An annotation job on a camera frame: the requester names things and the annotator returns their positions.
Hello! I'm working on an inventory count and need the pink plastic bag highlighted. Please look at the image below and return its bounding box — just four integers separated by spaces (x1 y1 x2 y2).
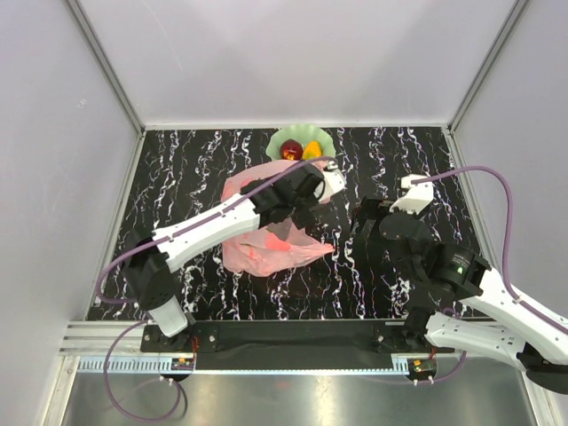
221 160 335 277

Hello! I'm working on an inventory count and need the yellow green mango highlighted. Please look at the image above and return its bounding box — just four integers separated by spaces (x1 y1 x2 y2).
303 140 322 161

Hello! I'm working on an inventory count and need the red apple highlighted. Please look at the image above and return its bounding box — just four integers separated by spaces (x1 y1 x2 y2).
280 139 304 161

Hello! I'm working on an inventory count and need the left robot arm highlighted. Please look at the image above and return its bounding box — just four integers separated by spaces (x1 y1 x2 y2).
119 161 345 351

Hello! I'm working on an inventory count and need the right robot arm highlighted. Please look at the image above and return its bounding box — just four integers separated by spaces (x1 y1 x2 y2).
351 198 567 394

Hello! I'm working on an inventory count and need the green scalloped bowl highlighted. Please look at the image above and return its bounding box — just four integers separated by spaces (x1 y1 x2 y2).
265 124 335 161

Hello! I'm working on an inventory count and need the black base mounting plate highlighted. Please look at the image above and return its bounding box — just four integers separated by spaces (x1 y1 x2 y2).
140 319 433 355

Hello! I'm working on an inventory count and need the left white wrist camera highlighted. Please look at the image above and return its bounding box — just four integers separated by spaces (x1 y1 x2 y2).
319 169 346 203

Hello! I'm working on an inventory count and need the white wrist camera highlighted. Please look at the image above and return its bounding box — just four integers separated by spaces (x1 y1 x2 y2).
319 169 346 203
389 174 434 215

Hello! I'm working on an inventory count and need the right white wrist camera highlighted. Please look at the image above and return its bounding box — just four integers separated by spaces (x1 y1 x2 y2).
389 174 434 215

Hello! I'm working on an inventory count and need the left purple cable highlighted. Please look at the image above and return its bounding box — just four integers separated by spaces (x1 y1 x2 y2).
95 155 338 420

